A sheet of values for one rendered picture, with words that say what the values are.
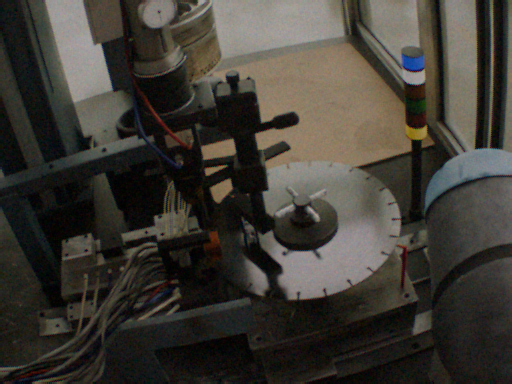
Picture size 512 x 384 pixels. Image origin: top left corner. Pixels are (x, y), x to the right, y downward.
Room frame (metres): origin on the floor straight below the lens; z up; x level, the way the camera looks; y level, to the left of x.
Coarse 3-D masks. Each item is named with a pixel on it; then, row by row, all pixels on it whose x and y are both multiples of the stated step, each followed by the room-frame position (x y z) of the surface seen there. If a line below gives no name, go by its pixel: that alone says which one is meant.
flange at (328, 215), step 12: (288, 204) 0.82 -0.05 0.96; (312, 204) 0.79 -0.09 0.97; (324, 204) 0.80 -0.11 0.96; (288, 216) 0.79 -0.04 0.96; (324, 216) 0.77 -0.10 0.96; (336, 216) 0.77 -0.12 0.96; (276, 228) 0.77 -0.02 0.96; (288, 228) 0.76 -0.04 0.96; (300, 228) 0.75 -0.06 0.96; (312, 228) 0.75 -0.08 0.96; (324, 228) 0.74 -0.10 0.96; (336, 228) 0.75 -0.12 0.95; (288, 240) 0.73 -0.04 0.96; (300, 240) 0.73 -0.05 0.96; (312, 240) 0.72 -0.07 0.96; (324, 240) 0.72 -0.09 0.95
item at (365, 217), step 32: (352, 192) 0.83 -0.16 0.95; (384, 192) 0.81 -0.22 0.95; (224, 224) 0.81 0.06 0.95; (352, 224) 0.75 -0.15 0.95; (384, 224) 0.73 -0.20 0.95; (224, 256) 0.74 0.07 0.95; (256, 256) 0.72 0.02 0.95; (288, 256) 0.71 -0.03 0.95; (320, 256) 0.69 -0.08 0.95; (352, 256) 0.68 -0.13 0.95; (384, 256) 0.66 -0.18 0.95; (256, 288) 0.65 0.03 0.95; (288, 288) 0.64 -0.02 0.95; (320, 288) 0.63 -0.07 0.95
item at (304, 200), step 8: (288, 192) 0.81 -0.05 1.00; (320, 192) 0.79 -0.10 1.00; (328, 192) 0.79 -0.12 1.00; (296, 200) 0.77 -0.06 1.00; (304, 200) 0.77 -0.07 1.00; (312, 200) 0.78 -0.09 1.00; (288, 208) 0.76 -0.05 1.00; (296, 208) 0.77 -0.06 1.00; (304, 208) 0.76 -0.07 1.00; (280, 216) 0.76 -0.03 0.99; (304, 216) 0.76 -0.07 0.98; (312, 216) 0.74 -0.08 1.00
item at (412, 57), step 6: (402, 48) 0.95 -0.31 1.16; (408, 48) 0.95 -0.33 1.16; (414, 48) 0.94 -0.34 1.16; (420, 48) 0.94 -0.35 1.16; (402, 54) 0.93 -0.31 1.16; (408, 54) 0.92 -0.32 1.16; (414, 54) 0.92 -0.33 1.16; (420, 54) 0.92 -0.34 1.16; (402, 60) 0.93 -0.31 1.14; (408, 60) 0.92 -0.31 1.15; (414, 60) 0.91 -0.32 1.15; (420, 60) 0.91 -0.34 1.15; (402, 66) 0.93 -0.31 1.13; (408, 66) 0.92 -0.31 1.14; (414, 66) 0.91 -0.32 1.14; (420, 66) 0.91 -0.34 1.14
